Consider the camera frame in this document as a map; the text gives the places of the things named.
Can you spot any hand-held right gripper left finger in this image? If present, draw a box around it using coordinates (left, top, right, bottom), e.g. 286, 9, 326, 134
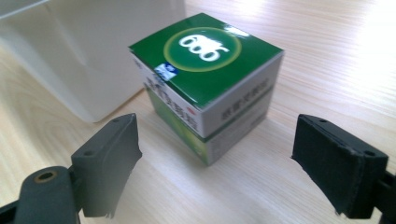
70, 113, 143, 218

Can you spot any green and white medicine box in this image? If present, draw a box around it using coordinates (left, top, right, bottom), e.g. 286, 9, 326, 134
128, 12, 285, 167

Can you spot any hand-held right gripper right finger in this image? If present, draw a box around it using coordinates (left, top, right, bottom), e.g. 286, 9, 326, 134
290, 113, 389, 219

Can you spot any white plastic container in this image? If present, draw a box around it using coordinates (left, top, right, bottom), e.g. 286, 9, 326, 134
0, 0, 187, 123

